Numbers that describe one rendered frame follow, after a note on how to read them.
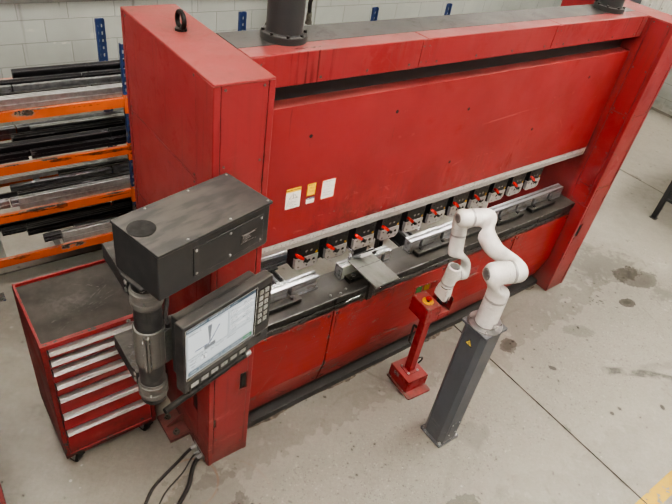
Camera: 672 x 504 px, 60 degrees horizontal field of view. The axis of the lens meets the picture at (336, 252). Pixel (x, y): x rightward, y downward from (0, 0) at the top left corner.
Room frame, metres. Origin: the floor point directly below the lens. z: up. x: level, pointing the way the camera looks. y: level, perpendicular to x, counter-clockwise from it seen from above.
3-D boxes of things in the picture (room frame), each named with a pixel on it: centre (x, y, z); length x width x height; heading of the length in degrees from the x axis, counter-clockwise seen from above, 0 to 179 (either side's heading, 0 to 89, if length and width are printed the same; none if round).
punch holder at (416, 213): (3.01, -0.41, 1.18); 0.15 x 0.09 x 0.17; 133
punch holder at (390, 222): (2.87, -0.26, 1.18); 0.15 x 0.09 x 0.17; 133
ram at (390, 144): (3.20, -0.61, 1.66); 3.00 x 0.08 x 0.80; 133
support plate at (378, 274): (2.65, -0.23, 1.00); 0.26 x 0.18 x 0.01; 43
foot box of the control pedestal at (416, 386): (2.72, -0.66, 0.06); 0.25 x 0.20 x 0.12; 39
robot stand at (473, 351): (2.35, -0.87, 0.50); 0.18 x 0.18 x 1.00; 42
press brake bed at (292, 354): (3.16, -0.64, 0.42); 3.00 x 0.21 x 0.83; 133
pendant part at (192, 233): (1.59, 0.50, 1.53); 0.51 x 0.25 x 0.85; 147
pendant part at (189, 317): (1.58, 0.40, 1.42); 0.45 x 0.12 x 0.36; 147
